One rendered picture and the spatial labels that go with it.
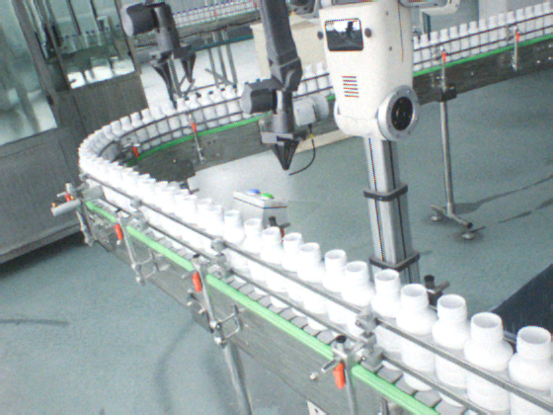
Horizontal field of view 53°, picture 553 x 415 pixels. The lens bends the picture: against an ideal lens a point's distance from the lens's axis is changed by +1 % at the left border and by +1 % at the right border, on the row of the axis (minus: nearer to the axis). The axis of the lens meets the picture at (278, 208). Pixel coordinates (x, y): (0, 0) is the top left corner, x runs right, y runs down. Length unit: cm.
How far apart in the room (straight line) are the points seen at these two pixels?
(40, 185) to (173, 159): 177
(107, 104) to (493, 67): 422
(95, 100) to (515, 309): 550
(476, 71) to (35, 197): 300
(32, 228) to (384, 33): 325
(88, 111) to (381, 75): 497
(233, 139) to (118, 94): 377
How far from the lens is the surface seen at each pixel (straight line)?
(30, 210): 426
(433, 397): 91
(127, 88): 641
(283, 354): 117
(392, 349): 92
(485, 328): 76
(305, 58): 521
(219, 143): 269
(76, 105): 623
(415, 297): 82
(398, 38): 158
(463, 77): 323
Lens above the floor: 162
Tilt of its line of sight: 23 degrees down
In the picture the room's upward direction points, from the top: 12 degrees counter-clockwise
